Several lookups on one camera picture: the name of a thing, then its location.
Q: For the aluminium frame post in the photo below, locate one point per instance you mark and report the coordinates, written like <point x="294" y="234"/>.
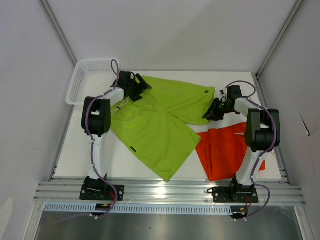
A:
<point x="53" y="21"/>
<point x="288" y="23"/>

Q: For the right aluminium frame post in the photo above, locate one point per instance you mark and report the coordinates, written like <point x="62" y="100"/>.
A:
<point x="288" y="23"/>

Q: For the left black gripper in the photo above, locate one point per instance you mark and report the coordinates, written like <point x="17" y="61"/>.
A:
<point x="142" y="87"/>

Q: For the lime green shorts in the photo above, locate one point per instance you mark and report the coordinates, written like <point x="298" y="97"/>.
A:
<point x="156" y="128"/>

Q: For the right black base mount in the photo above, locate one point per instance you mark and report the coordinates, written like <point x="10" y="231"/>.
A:
<point x="231" y="194"/>

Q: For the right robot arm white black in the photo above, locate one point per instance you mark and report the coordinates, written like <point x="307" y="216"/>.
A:
<point x="262" y="134"/>

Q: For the orange shorts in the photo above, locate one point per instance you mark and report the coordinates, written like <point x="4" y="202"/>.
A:
<point x="222" y="151"/>

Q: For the white plastic basket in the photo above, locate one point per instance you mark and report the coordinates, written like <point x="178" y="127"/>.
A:
<point x="91" y="77"/>

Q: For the left aluminium frame post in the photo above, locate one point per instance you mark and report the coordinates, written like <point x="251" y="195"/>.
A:
<point x="53" y="21"/>

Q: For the aluminium mounting rail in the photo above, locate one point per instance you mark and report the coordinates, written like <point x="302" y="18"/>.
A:
<point x="174" y="192"/>

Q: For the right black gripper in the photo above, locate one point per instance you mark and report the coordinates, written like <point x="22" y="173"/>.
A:
<point x="212" y="114"/>

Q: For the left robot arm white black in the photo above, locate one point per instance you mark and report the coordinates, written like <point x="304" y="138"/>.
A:
<point x="96" y="122"/>

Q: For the slotted white cable duct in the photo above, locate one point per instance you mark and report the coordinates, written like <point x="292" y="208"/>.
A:
<point x="132" y="208"/>

